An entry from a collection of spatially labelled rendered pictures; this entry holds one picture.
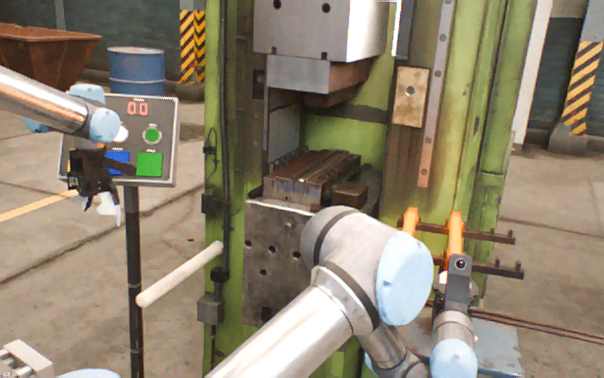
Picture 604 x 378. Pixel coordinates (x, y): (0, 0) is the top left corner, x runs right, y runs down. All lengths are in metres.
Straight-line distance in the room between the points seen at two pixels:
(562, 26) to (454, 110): 5.76
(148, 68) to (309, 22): 4.65
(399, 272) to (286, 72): 1.08
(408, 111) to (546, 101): 5.84
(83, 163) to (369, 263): 0.95
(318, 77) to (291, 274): 0.62
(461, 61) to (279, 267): 0.84
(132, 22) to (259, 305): 7.95
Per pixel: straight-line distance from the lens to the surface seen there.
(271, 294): 1.87
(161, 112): 1.87
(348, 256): 0.74
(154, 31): 9.32
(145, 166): 1.82
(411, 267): 0.74
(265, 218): 1.77
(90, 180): 1.52
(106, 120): 1.31
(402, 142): 1.77
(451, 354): 1.00
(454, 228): 1.53
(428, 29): 1.71
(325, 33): 1.65
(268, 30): 1.72
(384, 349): 1.07
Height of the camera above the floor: 1.53
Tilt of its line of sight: 19 degrees down
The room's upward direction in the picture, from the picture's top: 4 degrees clockwise
